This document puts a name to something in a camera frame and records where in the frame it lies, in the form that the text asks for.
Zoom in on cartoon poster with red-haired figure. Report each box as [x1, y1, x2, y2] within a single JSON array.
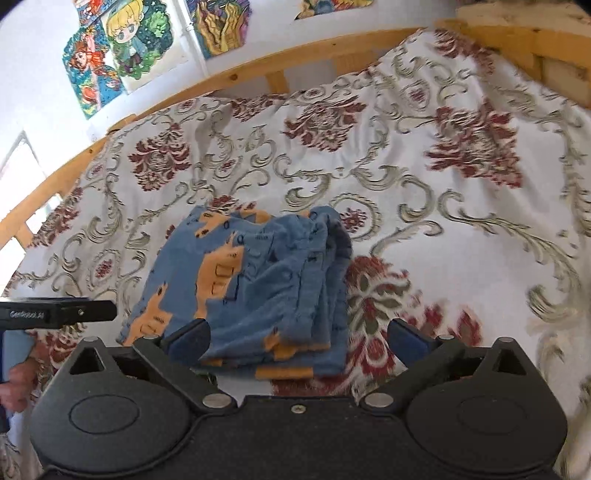
[[62, 22, 130, 121]]

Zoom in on white floral bedspread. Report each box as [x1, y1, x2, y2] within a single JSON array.
[[0, 28, 591, 480]]

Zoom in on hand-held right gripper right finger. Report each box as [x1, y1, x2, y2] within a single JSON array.
[[359, 318, 542, 412]]

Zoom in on white wall pipe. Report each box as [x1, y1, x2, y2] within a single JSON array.
[[178, 0, 208, 75]]

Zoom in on cartoon wall poster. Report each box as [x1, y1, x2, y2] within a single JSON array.
[[295, 0, 376, 20]]

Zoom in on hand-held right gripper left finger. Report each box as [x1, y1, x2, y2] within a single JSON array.
[[68, 318, 232, 412]]

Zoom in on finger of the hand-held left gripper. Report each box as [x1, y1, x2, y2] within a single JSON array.
[[56, 300, 118, 328]]

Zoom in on blue pants with orange print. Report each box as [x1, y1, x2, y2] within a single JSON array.
[[115, 205, 354, 381]]

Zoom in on cartoon poster with blond figure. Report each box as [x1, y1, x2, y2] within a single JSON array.
[[98, 0, 186, 95]]

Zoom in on person's left hand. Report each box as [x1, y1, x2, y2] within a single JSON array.
[[0, 356, 40, 412]]

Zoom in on wooden bed frame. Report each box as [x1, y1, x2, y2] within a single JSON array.
[[0, 0, 591, 252]]

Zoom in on yellow and purple cartoon poster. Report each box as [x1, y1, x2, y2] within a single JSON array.
[[185, 0, 254, 60]]

